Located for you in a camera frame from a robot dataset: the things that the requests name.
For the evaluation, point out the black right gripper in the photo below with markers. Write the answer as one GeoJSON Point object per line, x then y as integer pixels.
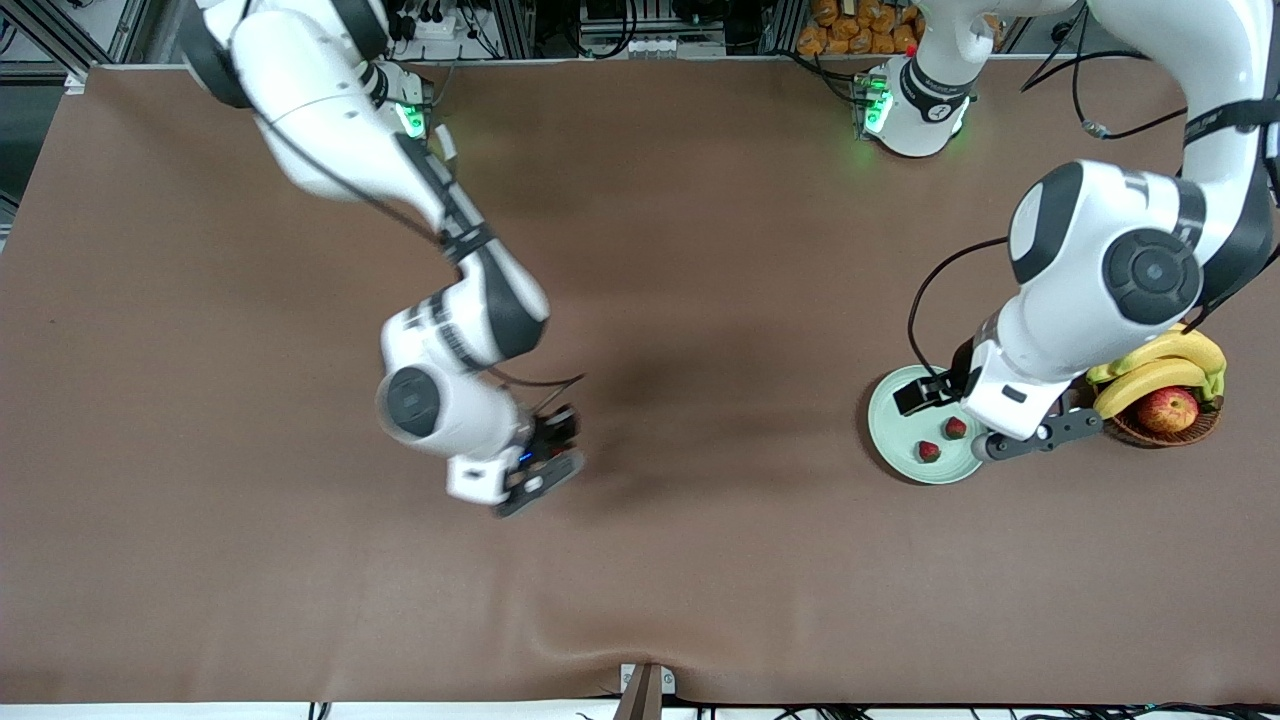
{"type": "Point", "coordinates": [548, 436]}

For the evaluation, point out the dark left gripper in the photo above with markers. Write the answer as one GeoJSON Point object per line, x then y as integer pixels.
{"type": "Point", "coordinates": [962, 368]}

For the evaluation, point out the red strawberry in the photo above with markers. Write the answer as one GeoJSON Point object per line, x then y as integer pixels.
{"type": "Point", "coordinates": [956, 428]}
{"type": "Point", "coordinates": [929, 451]}

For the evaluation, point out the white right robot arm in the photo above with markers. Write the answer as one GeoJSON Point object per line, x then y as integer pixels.
{"type": "Point", "coordinates": [330, 110]}

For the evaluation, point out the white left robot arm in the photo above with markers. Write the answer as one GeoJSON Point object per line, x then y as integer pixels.
{"type": "Point", "coordinates": [1080, 250]}

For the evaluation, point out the pale green plate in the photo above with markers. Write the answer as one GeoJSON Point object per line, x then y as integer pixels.
{"type": "Point", "coordinates": [900, 440]}

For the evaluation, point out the small greenish banana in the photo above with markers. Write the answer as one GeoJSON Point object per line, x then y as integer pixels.
{"type": "Point", "coordinates": [1100, 372]}

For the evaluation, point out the brown wicker basket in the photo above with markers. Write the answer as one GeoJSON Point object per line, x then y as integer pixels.
{"type": "Point", "coordinates": [1140, 437]}

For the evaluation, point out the yellow banana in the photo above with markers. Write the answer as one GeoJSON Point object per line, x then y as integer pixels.
{"type": "Point", "coordinates": [1150, 382]}
{"type": "Point", "coordinates": [1195, 350]}

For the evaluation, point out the red apple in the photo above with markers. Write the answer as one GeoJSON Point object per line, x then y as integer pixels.
{"type": "Point", "coordinates": [1167, 410]}

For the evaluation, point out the brown table cover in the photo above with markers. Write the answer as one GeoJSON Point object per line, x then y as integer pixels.
{"type": "Point", "coordinates": [700, 580]}

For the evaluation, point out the orange snack packets pile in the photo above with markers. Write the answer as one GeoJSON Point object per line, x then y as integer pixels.
{"type": "Point", "coordinates": [860, 25]}

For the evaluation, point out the white power strip with plugs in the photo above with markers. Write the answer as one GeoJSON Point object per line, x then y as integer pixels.
{"type": "Point", "coordinates": [430, 28]}

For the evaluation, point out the grey metal mounting bracket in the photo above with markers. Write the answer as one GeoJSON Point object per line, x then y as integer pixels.
{"type": "Point", "coordinates": [642, 695]}

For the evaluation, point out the aluminium frame strut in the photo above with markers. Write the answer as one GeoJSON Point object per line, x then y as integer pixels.
{"type": "Point", "coordinates": [65, 45]}

